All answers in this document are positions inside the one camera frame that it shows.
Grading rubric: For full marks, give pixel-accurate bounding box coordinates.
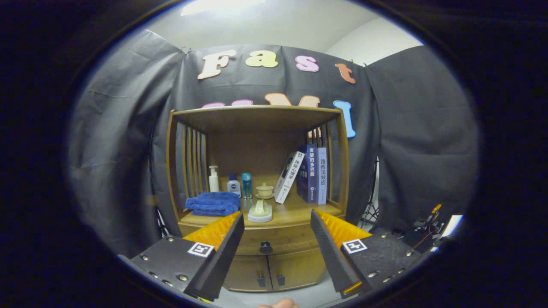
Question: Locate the black equipment with orange part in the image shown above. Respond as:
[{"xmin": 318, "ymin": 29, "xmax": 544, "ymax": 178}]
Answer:
[{"xmin": 413, "ymin": 204, "xmax": 446, "ymax": 240}]

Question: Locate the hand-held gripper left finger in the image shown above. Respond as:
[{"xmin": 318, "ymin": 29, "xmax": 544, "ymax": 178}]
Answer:
[{"xmin": 130, "ymin": 211, "xmax": 245, "ymax": 302}]

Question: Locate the black tripod stand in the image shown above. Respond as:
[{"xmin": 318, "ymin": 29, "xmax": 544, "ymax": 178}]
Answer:
[
  {"xmin": 155, "ymin": 207, "xmax": 167, "ymax": 238},
  {"xmin": 357, "ymin": 158, "xmax": 381, "ymax": 231}
]

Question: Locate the wooden cabinet door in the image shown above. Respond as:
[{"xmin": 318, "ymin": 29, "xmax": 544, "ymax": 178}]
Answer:
[
  {"xmin": 223, "ymin": 256, "xmax": 272, "ymax": 292},
  {"xmin": 268, "ymin": 248, "xmax": 327, "ymax": 290}
]

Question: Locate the black backdrop cloth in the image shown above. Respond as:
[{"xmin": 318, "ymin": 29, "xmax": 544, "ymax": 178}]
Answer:
[{"xmin": 68, "ymin": 28, "xmax": 479, "ymax": 257}]

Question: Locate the wooden countertop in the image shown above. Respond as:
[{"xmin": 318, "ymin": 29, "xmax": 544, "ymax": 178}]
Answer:
[{"xmin": 180, "ymin": 195, "xmax": 346, "ymax": 229}]

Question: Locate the white bottle with blue cap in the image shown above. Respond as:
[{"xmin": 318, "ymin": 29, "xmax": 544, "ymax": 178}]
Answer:
[{"xmin": 227, "ymin": 173, "xmax": 241, "ymax": 198}]

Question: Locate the wooden drawer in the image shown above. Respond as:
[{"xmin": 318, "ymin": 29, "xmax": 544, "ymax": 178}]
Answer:
[{"xmin": 178, "ymin": 223, "xmax": 319, "ymax": 257}]

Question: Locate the pale lavender book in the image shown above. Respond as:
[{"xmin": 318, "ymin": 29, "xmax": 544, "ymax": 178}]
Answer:
[{"xmin": 317, "ymin": 148, "xmax": 328, "ymax": 205}]

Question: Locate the wooden cabinet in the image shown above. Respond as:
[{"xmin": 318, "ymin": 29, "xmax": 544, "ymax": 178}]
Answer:
[{"xmin": 166, "ymin": 105, "xmax": 351, "ymax": 293}]

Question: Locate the pale green scrub brush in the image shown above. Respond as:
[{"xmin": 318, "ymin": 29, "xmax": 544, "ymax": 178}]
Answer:
[{"xmin": 248, "ymin": 199, "xmax": 273, "ymax": 223}]

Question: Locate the dark blue book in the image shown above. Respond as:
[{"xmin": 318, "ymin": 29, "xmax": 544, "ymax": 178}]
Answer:
[{"xmin": 297, "ymin": 144, "xmax": 318, "ymax": 204}]

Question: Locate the white book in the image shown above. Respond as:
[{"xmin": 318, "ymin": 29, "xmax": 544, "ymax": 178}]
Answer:
[{"xmin": 274, "ymin": 151, "xmax": 305, "ymax": 204}]

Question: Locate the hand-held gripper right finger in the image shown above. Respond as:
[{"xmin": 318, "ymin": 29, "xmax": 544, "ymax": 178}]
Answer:
[{"xmin": 310, "ymin": 209, "xmax": 422, "ymax": 300}]

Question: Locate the blue folded towel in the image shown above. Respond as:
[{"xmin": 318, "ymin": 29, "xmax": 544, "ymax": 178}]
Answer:
[{"xmin": 185, "ymin": 191, "xmax": 241, "ymax": 217}]

